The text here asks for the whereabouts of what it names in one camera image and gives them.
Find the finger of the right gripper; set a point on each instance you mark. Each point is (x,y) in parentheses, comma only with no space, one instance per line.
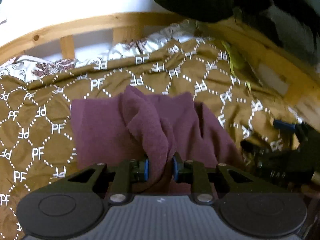
(249,147)
(278,124)

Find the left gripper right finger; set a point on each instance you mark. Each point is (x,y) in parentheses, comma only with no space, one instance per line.
(204,182)

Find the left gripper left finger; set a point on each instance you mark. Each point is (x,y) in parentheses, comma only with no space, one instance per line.
(112,183)

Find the maroon long-sleeve shirt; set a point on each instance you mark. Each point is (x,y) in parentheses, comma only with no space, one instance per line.
(134,125)

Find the lime green cloth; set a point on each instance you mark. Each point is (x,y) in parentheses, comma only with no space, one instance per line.
(236,61)

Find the brown PF patterned blanket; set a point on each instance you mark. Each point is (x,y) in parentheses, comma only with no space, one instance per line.
(52,126)

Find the black puffy jacket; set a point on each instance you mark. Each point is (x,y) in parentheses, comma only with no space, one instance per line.
(291,24)

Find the wooden bed frame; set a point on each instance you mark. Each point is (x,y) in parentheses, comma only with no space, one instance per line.
(262,54)

